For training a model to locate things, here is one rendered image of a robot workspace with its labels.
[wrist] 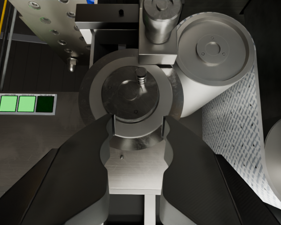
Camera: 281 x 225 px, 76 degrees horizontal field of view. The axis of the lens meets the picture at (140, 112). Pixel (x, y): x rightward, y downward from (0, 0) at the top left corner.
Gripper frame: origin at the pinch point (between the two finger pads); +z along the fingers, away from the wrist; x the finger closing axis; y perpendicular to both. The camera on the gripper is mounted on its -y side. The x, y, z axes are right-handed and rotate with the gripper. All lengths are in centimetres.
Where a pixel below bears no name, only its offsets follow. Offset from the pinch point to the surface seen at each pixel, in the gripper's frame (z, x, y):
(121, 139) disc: 8.1, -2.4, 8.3
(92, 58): 16.2, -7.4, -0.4
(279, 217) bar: 8.1, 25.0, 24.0
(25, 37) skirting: 219, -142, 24
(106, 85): 11.0, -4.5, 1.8
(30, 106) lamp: 40, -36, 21
